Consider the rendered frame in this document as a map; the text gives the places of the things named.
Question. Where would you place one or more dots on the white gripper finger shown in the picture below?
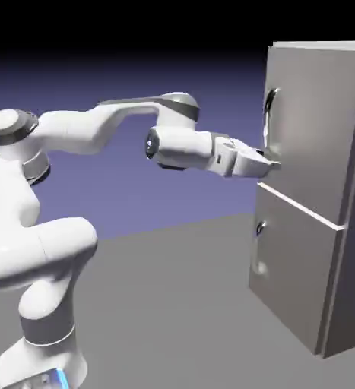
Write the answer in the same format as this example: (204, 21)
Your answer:
(273, 163)

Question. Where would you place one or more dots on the large grey cabinet door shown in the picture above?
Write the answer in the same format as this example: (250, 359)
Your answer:
(314, 133)

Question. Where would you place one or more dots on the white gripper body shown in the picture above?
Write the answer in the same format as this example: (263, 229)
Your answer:
(248, 162)

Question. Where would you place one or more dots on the grey cabinet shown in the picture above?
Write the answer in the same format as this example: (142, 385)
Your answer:
(352, 212)

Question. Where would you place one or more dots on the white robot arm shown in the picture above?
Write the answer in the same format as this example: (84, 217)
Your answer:
(58, 133)

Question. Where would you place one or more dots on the small grey cabinet door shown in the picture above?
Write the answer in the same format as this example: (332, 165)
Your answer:
(292, 267)

